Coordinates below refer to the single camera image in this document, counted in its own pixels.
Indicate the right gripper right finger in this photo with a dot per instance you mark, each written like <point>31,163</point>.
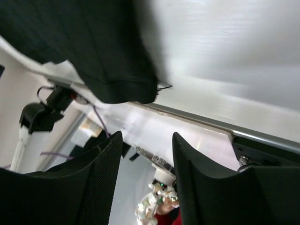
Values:
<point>212,194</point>

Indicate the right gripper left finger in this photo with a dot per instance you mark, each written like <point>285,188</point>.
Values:
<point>77,192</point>

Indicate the black pleated skirt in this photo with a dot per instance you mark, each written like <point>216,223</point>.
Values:
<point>100,38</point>

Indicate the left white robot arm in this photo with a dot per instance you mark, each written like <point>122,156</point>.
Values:
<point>36,123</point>

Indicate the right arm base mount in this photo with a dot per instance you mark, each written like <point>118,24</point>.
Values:
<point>252,154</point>

